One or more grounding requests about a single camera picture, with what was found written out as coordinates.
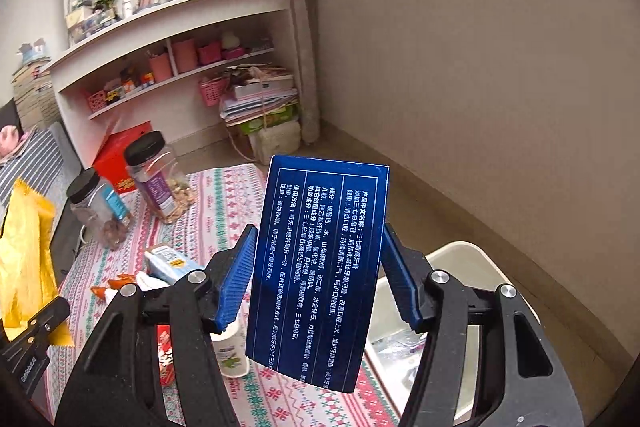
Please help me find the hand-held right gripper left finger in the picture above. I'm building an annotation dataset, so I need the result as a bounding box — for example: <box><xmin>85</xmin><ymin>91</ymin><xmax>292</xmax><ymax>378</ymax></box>
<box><xmin>55</xmin><ymin>223</ymin><xmax>261</xmax><ymax>427</ymax></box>

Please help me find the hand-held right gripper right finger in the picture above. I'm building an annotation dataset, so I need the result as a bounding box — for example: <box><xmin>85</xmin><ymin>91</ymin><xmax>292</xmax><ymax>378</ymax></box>
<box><xmin>381</xmin><ymin>223</ymin><xmax>586</xmax><ymax>427</ymax></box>

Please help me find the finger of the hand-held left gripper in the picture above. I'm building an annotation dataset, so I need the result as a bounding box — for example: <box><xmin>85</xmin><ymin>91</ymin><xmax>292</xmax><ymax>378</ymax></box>
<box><xmin>2</xmin><ymin>297</ymin><xmax>71</xmax><ymax>352</ymax></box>

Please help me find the white plastic trash bin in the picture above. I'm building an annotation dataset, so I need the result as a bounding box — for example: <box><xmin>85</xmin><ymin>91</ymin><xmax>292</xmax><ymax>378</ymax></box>
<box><xmin>362</xmin><ymin>239</ymin><xmax>543</xmax><ymax>427</ymax></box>

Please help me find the light blue milk carton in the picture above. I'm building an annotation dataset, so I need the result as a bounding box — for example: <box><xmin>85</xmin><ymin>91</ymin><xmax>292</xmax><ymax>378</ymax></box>
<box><xmin>144</xmin><ymin>244</ymin><xmax>206</xmax><ymax>285</ymax></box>

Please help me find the yellow snack packet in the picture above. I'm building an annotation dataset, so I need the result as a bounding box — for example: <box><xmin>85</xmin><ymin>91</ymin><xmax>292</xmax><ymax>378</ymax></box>
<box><xmin>0</xmin><ymin>179</ymin><xmax>76</xmax><ymax>348</ymax></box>

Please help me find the blue toothpaste box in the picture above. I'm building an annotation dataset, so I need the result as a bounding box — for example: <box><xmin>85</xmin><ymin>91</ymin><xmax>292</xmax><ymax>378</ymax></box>
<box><xmin>245</xmin><ymin>154</ymin><xmax>391</xmax><ymax>393</ymax></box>

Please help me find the small white bottle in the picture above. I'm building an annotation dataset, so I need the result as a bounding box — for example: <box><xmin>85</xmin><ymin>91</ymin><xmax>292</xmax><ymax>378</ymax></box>
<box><xmin>210</xmin><ymin>319</ymin><xmax>251</xmax><ymax>378</ymax></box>

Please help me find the white tissue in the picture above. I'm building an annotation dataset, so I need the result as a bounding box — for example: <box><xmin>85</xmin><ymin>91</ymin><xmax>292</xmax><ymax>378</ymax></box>
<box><xmin>135</xmin><ymin>271</ymin><xmax>168</xmax><ymax>292</ymax></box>

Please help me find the orange peel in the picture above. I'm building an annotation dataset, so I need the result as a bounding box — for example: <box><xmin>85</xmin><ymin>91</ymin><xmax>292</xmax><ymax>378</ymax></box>
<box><xmin>90</xmin><ymin>273</ymin><xmax>136</xmax><ymax>300</ymax></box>

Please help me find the red snack packet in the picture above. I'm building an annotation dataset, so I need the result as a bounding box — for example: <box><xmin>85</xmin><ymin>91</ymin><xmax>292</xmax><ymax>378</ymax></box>
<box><xmin>156</xmin><ymin>324</ymin><xmax>176</xmax><ymax>385</ymax></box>

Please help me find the clear plastic wrapper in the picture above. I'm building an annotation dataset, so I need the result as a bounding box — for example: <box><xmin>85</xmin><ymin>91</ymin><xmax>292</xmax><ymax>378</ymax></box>
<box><xmin>372</xmin><ymin>327</ymin><xmax>426</xmax><ymax>358</ymax></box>

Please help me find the patterned pink tablecloth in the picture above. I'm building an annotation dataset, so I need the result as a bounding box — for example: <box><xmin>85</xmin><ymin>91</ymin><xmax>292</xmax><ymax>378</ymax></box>
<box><xmin>45</xmin><ymin>164</ymin><xmax>401</xmax><ymax>427</ymax></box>

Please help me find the clear jar with purple label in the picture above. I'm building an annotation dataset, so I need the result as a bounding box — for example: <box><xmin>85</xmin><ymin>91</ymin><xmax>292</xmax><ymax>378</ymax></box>
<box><xmin>124</xmin><ymin>132</ymin><xmax>197</xmax><ymax>225</ymax></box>

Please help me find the clear jar with blue label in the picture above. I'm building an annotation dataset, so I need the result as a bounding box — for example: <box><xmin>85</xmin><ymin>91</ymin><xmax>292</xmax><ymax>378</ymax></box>
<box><xmin>66</xmin><ymin>169</ymin><xmax>133</xmax><ymax>252</ymax></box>

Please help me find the striped grey blanket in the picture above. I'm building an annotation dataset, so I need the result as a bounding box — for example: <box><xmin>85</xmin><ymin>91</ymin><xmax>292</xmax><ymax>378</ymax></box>
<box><xmin>0</xmin><ymin>127</ymin><xmax>83</xmax><ymax>228</ymax></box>

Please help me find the green cardboard box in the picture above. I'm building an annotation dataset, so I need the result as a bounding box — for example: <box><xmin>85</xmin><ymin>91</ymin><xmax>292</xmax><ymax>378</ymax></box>
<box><xmin>239</xmin><ymin>104</ymin><xmax>301</xmax><ymax>136</ymax></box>

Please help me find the red cardboard box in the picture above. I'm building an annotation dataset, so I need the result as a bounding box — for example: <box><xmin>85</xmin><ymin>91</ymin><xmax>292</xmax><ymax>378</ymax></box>
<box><xmin>92</xmin><ymin>121</ymin><xmax>153</xmax><ymax>194</ymax></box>

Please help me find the stack of books and papers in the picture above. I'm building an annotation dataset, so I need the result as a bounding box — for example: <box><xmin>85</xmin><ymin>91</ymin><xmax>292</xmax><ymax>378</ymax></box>
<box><xmin>220</xmin><ymin>66</ymin><xmax>301</xmax><ymax>128</ymax></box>

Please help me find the pink plush toy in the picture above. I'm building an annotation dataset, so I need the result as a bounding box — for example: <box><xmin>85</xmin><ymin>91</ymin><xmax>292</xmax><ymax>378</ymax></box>
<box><xmin>0</xmin><ymin>124</ymin><xmax>26</xmax><ymax>158</ymax></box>

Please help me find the pink hanging basket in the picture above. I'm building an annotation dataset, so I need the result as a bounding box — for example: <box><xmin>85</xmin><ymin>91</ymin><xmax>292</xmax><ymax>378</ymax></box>
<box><xmin>198</xmin><ymin>77</ymin><xmax>228</xmax><ymax>106</ymax></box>

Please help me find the woven storage box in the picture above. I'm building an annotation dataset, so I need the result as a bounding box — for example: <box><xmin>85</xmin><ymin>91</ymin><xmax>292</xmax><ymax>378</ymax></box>
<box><xmin>11</xmin><ymin>64</ymin><xmax>61</xmax><ymax>130</ymax></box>

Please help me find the white bookshelf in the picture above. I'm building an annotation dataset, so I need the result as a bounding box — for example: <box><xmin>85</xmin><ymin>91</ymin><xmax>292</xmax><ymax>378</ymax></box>
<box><xmin>47</xmin><ymin>0</ymin><xmax>301</xmax><ymax>122</ymax></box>

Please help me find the white cable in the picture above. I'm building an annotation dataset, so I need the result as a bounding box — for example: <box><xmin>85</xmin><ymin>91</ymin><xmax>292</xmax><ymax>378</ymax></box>
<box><xmin>227</xmin><ymin>127</ymin><xmax>256</xmax><ymax>162</ymax></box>

